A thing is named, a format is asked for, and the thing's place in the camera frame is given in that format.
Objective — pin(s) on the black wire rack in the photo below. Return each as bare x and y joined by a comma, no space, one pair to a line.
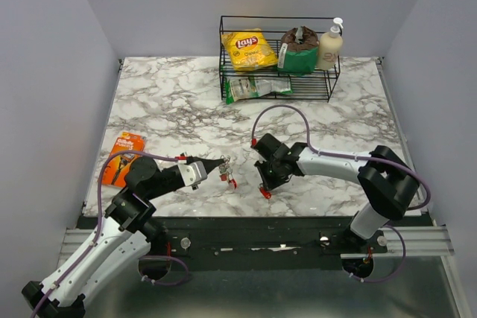
317,86

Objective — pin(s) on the green white snack packet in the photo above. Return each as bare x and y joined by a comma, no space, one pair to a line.
243,88

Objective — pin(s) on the lone key with red tag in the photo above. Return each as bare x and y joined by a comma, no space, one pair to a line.
266,194

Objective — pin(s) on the orange Gillette razor box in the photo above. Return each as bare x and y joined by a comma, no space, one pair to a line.
119,166

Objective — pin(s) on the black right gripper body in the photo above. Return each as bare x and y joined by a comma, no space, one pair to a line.
271,176

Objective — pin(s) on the cream pump lotion bottle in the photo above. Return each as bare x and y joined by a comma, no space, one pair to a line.
330,44

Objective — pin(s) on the green brown coffee bag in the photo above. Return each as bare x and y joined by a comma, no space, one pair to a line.
298,51

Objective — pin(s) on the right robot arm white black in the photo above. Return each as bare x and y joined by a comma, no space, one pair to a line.
385,179

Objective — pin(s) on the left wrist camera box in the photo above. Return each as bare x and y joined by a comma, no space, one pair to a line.
192,174

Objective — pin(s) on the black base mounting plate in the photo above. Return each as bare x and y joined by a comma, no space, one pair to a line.
260,243

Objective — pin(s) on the yellow Lays chips bag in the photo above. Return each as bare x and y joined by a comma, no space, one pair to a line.
249,50

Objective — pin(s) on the aluminium frame rail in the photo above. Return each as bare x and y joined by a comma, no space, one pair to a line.
420,241

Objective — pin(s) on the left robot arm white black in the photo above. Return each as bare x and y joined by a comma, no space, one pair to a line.
124,233

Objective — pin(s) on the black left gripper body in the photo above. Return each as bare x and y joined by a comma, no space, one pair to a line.
193,158

